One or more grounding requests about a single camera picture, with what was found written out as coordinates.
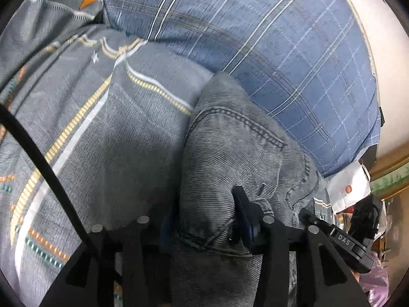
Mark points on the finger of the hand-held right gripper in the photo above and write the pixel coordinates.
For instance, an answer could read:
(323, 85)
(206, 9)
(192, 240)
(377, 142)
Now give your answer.
(311, 218)

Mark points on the blue plaid pillow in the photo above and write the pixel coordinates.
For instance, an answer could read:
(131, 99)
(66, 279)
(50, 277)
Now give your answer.
(271, 54)

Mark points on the grey denim pants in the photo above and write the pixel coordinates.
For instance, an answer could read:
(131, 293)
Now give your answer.
(230, 153)

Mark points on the white plastic bag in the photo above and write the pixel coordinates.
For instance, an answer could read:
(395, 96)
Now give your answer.
(346, 185)

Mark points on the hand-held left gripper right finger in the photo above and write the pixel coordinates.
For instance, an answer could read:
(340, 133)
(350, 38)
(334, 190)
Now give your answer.
(244, 219)

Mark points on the grey printed bedsheet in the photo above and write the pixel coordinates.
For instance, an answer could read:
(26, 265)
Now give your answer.
(111, 134)

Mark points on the wooden furniture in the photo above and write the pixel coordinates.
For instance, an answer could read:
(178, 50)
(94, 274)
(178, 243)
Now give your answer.
(393, 166)

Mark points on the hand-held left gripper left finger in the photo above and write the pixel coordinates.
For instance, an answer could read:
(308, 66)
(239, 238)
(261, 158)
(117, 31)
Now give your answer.
(167, 230)

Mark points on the pink plastic bag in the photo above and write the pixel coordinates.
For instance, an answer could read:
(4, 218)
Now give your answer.
(375, 281)

